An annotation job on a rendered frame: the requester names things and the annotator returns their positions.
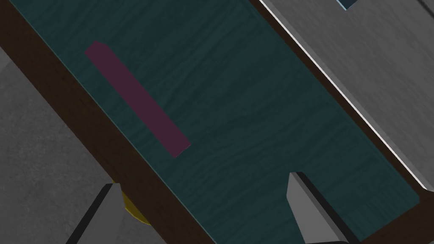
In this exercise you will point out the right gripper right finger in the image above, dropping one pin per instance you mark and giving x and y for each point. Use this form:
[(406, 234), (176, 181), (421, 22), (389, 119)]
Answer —
[(313, 211)]

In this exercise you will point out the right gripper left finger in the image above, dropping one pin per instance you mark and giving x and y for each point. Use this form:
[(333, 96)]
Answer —
[(108, 217)]

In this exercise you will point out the yellow round knob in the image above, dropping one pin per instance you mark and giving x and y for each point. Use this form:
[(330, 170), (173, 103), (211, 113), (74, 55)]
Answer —
[(135, 209)]

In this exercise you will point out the teal door leaf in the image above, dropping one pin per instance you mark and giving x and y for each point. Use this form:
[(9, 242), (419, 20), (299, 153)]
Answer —
[(237, 108)]

